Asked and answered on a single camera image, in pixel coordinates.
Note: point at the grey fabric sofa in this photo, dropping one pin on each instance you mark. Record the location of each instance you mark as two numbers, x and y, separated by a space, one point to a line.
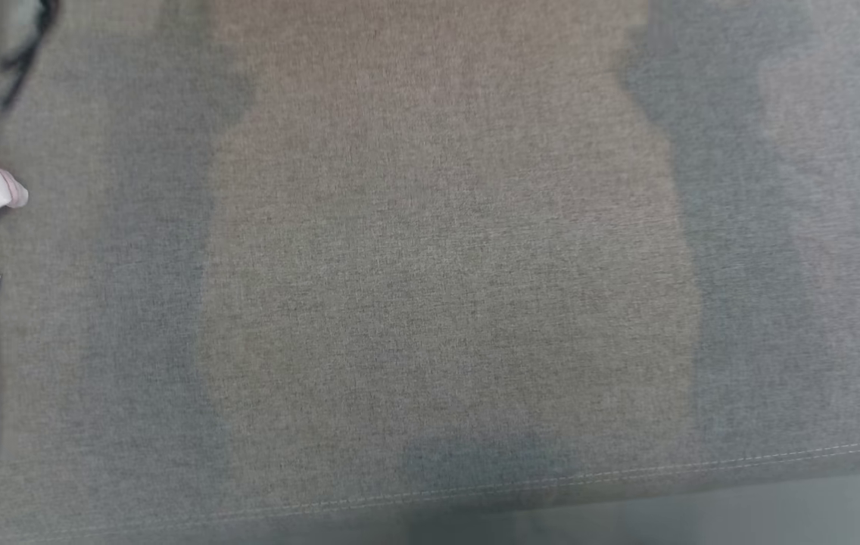
437 265

